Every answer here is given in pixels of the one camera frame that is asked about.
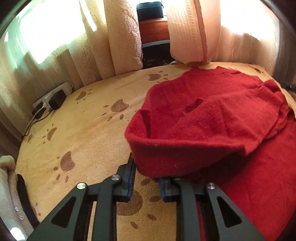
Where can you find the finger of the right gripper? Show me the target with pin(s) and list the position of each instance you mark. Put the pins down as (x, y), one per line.
(288, 86)

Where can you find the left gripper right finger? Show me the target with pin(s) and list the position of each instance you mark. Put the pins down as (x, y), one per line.
(205, 212)

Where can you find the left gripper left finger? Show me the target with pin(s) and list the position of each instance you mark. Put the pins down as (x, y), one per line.
(70, 219)

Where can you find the red knit sweater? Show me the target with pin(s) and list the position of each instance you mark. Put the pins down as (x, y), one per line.
(225, 127)

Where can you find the yellow paw print blanket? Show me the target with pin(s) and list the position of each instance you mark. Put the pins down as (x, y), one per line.
(84, 141)

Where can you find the beige folded garment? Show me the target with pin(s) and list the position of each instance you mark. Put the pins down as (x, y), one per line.
(18, 217)

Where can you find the ribbed peach curtain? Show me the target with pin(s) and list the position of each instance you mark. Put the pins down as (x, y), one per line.
(194, 29)

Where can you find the black power adapter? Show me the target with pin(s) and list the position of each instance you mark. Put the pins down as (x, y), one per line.
(57, 100)

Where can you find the white power strip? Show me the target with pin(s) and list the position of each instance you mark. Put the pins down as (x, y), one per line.
(67, 88)

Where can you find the black speaker box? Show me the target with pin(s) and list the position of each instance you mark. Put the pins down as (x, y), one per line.
(155, 43)

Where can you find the teal box on sill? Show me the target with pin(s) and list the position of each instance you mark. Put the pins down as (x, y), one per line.
(150, 11)

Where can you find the beige patterned curtain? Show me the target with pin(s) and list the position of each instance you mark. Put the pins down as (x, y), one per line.
(50, 42)

